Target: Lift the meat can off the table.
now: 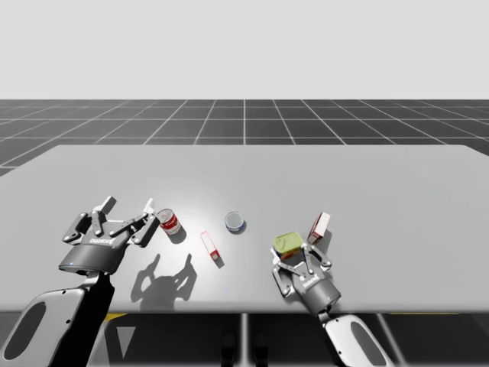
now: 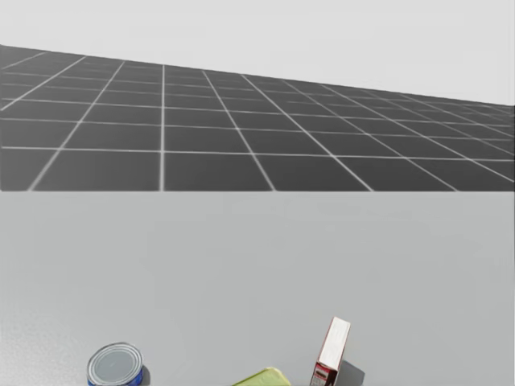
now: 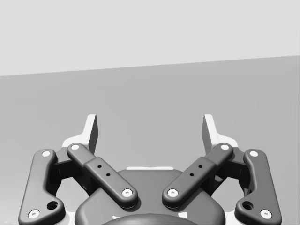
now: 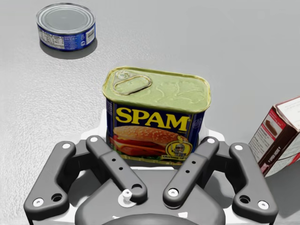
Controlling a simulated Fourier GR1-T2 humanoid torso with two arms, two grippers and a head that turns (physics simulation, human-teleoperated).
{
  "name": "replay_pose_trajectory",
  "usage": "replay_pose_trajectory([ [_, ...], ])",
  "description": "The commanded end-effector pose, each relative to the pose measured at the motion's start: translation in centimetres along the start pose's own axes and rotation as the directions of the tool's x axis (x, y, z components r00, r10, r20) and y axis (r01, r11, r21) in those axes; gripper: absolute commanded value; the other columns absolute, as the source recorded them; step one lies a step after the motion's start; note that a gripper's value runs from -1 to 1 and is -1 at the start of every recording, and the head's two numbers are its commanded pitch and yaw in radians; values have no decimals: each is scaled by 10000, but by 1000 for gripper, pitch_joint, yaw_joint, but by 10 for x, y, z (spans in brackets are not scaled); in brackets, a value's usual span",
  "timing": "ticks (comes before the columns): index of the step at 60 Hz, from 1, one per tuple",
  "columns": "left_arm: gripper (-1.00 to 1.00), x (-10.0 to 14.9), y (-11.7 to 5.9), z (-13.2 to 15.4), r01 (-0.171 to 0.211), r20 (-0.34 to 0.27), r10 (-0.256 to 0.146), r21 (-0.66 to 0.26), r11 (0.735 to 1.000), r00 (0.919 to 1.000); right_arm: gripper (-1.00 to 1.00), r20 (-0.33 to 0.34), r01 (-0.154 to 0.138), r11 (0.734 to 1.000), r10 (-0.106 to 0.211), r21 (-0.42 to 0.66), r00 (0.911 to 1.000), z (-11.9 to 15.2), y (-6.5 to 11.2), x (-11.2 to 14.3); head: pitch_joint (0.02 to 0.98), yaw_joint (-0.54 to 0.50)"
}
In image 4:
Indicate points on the green and blue rectangular can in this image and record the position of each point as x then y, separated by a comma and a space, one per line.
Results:
152, 112

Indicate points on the blue flat can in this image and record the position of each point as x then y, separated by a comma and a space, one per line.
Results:
65, 25

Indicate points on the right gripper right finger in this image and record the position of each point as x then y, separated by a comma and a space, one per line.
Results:
189, 168

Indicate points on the red and white carton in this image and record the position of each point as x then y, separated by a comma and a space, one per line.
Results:
279, 138

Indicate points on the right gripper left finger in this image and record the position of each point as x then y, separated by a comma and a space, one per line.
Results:
117, 164

